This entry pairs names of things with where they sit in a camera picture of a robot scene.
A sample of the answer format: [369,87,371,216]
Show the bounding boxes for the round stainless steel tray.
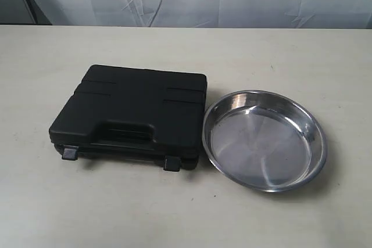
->
[202,90,328,193]

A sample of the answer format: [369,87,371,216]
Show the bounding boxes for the black plastic tool case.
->
[49,64,208,172]

